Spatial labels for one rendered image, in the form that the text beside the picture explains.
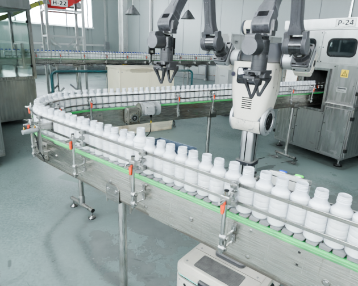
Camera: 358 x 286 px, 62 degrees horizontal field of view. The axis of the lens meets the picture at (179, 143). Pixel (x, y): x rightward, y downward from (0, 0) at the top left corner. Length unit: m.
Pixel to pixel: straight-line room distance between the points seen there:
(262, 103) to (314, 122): 3.30
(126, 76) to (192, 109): 2.28
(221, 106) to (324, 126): 1.85
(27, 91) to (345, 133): 5.48
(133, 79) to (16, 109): 2.36
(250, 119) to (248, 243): 0.75
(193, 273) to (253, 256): 0.90
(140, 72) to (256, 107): 3.93
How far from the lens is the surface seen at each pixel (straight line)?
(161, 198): 1.28
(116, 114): 2.82
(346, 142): 4.71
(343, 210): 0.98
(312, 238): 1.03
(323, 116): 4.81
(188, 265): 2.00
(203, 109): 3.31
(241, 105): 1.66
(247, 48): 1.07
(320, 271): 1.05
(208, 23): 1.67
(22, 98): 6.43
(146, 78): 5.44
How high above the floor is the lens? 1.55
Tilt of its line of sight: 18 degrees down
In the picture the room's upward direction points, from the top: 2 degrees clockwise
